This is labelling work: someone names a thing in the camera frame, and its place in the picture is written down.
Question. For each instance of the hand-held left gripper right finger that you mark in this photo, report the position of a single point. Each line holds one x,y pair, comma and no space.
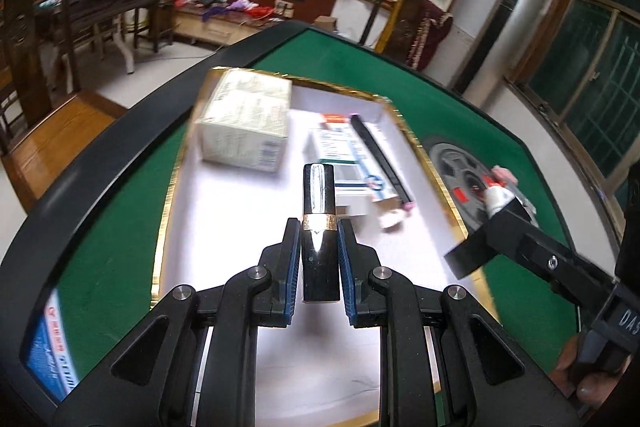
347,272

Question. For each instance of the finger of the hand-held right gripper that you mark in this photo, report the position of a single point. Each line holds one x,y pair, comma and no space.
525,212
475,252

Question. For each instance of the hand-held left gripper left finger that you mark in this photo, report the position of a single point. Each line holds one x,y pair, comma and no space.
292,272

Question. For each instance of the small white tube red cap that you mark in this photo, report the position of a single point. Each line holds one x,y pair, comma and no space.
500,197

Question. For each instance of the black lipstick tube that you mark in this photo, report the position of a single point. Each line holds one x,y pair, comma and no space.
320,247

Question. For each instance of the gold-edged white tray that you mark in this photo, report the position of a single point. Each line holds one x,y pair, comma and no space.
240,227

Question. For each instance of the green white medicine box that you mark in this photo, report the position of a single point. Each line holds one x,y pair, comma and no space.
240,117

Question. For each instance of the person's right hand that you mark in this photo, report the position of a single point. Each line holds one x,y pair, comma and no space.
592,399

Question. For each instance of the small white pink item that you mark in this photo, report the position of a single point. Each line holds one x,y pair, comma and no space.
391,218

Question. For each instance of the round mahjong table centre panel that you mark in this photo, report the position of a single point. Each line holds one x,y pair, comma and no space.
450,167

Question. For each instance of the white blue striped box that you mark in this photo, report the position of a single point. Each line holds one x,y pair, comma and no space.
367,182

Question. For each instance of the black stick with pink ends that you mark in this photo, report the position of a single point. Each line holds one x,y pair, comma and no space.
380,157

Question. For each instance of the green glass window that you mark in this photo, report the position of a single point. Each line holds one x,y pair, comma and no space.
590,107

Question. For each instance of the white box orange label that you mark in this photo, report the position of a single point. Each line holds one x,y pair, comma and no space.
332,134

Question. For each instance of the silver standing air conditioner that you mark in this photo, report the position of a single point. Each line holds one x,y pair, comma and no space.
505,27

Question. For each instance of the dark red fringed cloth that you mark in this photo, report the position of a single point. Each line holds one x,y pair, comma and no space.
420,32

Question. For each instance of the small cardboard box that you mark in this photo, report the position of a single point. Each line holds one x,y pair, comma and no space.
325,23

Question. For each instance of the blue white printed box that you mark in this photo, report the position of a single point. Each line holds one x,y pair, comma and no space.
50,347

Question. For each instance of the low wooden stand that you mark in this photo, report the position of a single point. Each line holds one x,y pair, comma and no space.
210,27

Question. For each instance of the brown wooden armchair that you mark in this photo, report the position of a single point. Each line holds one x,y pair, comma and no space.
60,132

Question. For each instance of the pile of colourful trinkets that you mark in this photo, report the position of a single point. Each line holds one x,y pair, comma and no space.
225,7

